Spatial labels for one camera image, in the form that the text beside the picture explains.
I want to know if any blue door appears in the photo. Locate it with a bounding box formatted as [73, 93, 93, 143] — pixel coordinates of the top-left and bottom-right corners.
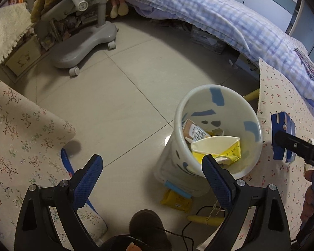
[288, 0, 314, 60]

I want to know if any light blue tape piece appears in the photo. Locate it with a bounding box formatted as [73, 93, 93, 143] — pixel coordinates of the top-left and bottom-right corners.
[165, 180, 191, 198]

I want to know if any cream fringed cloth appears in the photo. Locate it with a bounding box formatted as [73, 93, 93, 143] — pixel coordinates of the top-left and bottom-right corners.
[0, 2, 36, 72]

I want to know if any yellow white paper bag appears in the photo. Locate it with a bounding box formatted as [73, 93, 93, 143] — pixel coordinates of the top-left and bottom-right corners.
[191, 135, 242, 170]

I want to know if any floral print cloth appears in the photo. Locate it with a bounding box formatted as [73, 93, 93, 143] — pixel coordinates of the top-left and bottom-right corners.
[0, 73, 108, 241]

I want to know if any stack of papers under bed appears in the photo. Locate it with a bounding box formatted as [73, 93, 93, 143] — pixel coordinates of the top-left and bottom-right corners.
[191, 25, 225, 55]

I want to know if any brown cardboard box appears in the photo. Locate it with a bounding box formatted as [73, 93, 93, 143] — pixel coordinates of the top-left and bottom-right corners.
[183, 119, 212, 143]

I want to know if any grey swivel chair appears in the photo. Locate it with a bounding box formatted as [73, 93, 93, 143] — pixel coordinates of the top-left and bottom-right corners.
[40, 0, 118, 77]

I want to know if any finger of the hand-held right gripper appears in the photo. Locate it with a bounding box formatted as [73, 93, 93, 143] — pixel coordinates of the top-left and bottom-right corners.
[275, 131, 314, 165]

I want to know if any yellow packet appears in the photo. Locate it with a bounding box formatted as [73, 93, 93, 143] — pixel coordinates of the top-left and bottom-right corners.
[160, 190, 193, 212]

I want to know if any white plastic bin blue tape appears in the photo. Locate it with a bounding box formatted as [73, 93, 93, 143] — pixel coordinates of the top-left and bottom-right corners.
[154, 84, 263, 198]

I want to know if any folded striped cloth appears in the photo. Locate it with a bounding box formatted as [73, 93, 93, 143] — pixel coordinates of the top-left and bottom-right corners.
[294, 47, 314, 84]

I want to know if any dark blue cardboard box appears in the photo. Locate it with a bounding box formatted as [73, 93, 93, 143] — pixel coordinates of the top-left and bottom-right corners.
[271, 112, 296, 161]

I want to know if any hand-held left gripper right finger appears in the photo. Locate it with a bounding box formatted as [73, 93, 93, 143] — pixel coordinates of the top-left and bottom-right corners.
[201, 154, 291, 251]

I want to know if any brown fuzzy blanket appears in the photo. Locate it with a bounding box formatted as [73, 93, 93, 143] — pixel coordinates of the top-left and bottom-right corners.
[30, 0, 92, 23]

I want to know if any cherry print tablecloth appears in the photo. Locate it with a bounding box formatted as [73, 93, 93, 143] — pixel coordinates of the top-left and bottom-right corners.
[199, 58, 314, 251]

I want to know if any blue plaid quilt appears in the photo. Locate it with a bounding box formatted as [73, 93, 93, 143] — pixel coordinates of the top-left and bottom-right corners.
[119, 0, 314, 105]

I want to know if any yellow table leg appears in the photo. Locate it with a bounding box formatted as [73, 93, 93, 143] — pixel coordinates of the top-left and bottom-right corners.
[243, 89, 260, 101]
[187, 214, 225, 227]

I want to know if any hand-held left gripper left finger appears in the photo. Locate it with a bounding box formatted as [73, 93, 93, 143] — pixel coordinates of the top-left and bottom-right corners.
[15, 154, 104, 251]

